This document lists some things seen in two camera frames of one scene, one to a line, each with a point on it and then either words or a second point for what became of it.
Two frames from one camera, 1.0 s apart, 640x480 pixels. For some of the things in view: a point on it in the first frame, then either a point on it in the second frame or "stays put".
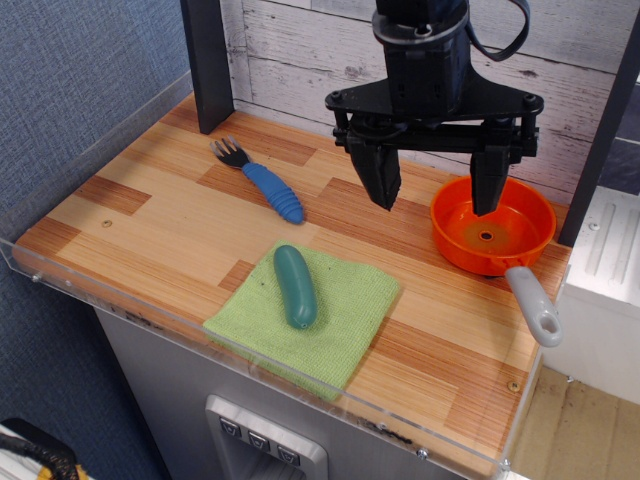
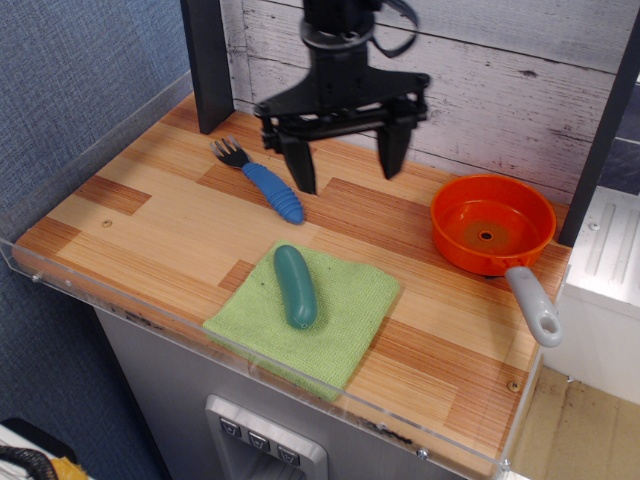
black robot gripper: [432, 98] to [342, 90]
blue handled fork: [280, 197] stays put
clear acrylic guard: [92, 391] stays put
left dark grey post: [209, 60] stays put
